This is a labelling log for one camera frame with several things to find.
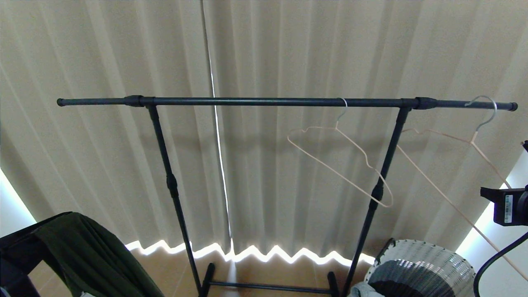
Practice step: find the pale grey garment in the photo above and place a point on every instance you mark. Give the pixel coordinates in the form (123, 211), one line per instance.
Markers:
(363, 291)

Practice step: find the black clothes rack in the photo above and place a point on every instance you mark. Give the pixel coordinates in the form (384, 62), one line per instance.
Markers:
(268, 101)

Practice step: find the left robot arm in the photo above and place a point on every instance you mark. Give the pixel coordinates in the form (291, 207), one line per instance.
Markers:
(20, 247)

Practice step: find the pink clothes hanger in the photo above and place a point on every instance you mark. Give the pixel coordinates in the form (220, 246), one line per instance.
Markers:
(365, 156)
(433, 184)

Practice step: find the green sleeveless shirt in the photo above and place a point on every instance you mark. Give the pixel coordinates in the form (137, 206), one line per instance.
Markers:
(95, 255)

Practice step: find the white laundry basket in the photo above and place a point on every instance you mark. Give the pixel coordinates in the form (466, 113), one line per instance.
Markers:
(429, 255)

